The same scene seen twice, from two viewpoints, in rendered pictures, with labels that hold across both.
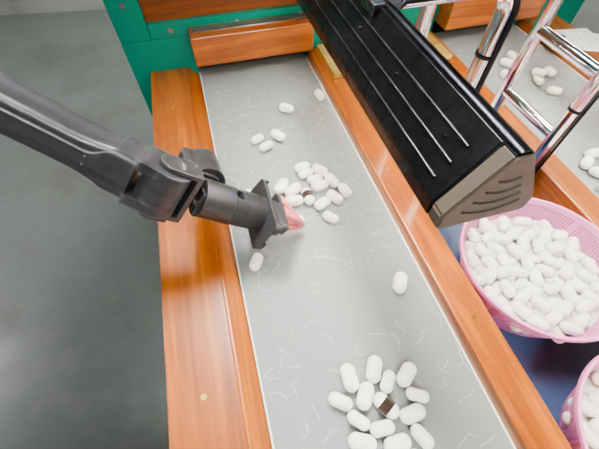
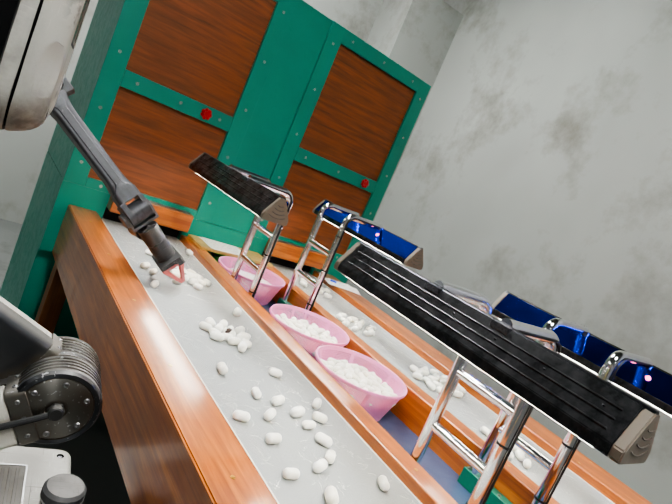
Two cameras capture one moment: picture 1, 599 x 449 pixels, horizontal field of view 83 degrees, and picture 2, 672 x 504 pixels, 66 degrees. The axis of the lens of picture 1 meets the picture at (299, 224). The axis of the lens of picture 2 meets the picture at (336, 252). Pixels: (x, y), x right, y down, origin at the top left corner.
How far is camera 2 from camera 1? 119 cm
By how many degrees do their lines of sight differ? 51
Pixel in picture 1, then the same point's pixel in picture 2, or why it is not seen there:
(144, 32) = (83, 180)
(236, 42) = not seen: hidden behind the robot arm
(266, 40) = (162, 214)
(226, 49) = not seen: hidden behind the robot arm
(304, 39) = (184, 223)
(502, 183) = (279, 207)
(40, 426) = not seen: outside the picture
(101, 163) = (124, 186)
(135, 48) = (70, 186)
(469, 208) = (271, 213)
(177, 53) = (96, 200)
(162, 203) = (139, 215)
